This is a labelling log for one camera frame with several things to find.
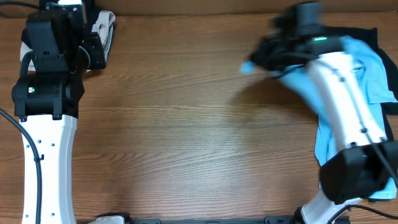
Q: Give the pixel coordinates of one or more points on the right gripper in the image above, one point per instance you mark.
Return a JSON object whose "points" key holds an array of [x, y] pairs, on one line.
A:
{"points": [[262, 58]]}

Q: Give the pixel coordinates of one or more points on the light blue t-shirt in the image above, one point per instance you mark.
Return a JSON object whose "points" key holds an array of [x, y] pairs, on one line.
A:
{"points": [[371, 75]]}

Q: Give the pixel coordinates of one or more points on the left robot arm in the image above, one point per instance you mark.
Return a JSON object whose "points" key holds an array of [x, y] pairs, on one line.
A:
{"points": [[61, 48]]}

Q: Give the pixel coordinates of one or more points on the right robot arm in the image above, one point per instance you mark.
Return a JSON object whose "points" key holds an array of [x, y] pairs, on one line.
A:
{"points": [[365, 160]]}

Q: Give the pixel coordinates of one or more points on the black garment on right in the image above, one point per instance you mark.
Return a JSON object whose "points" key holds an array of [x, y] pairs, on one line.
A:
{"points": [[370, 36]]}

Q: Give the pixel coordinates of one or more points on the folded beige garment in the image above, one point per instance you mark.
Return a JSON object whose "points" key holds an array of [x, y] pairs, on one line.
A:
{"points": [[99, 22]]}

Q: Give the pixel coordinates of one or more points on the folded black garment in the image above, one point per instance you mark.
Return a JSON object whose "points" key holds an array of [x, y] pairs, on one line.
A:
{"points": [[83, 13]]}

